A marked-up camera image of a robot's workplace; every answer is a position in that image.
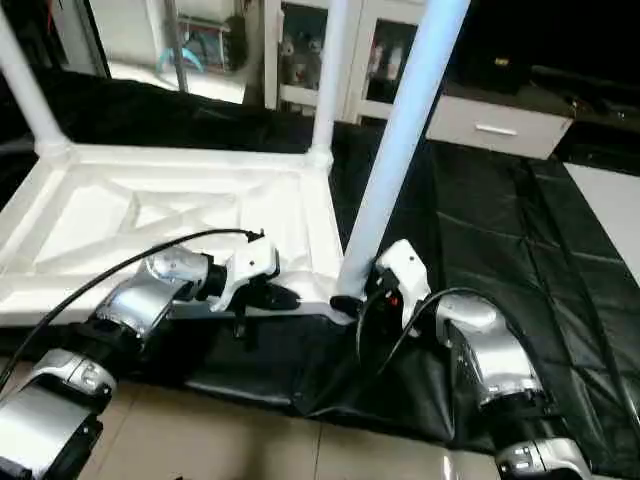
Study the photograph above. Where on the white plastic table leg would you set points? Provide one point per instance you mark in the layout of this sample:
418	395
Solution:
400	140
330	70
25	80

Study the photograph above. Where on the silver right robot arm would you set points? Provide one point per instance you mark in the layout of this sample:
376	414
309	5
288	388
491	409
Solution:
490	355

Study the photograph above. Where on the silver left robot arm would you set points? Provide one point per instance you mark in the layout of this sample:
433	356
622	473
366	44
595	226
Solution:
150	295

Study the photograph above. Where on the black work mat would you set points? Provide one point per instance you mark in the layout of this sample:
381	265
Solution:
540	260

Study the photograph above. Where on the white plastic table top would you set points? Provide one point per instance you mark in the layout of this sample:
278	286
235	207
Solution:
100	210

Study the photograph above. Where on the white drawer unit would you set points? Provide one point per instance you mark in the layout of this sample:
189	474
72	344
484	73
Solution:
495	125

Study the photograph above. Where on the white glass-door cabinet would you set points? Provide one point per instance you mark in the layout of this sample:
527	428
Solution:
300	50

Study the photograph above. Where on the teal storage box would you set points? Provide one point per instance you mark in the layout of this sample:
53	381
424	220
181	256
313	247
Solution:
200	45

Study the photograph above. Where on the black box yellow label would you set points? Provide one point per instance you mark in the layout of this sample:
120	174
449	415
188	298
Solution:
495	55

